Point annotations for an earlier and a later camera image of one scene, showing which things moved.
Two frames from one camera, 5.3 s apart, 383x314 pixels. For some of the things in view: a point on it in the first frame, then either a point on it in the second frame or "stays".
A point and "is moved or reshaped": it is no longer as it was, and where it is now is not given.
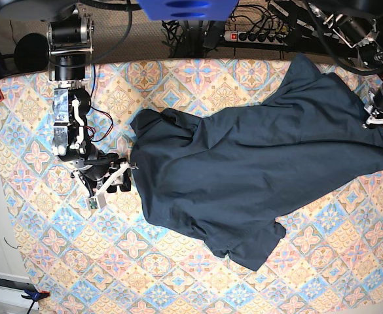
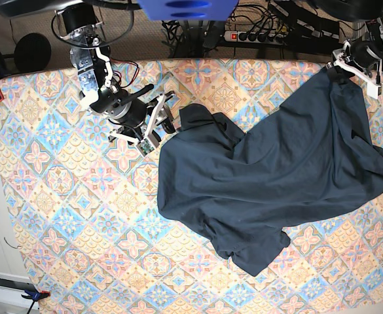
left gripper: [105, 168] → [137, 120]
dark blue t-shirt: [226, 180] is moved or reshaped
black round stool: [31, 53] stays
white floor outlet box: [9, 288] stays
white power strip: [256, 37] stays
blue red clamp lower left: [33, 295] stays
